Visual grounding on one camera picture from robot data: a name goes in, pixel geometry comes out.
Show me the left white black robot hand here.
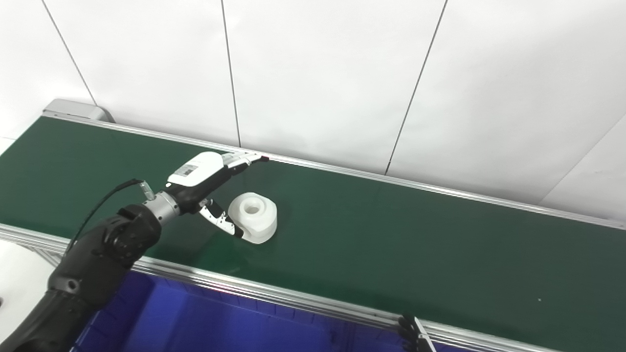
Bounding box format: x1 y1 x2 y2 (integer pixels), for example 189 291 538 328
166 151 270 239

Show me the green conveyor belt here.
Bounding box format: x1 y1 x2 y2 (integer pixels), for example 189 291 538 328
0 110 626 352
0 116 626 352

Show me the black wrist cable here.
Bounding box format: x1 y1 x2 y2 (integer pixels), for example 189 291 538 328
63 178 156 256

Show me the white round plastic part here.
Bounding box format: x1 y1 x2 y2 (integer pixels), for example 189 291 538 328
228 192 278 244

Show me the blue plastic bin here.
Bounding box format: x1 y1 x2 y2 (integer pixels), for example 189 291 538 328
72 270 365 352
342 320 490 352

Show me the grey conveyor end cover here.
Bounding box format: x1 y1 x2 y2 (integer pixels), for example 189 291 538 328
43 99 116 123

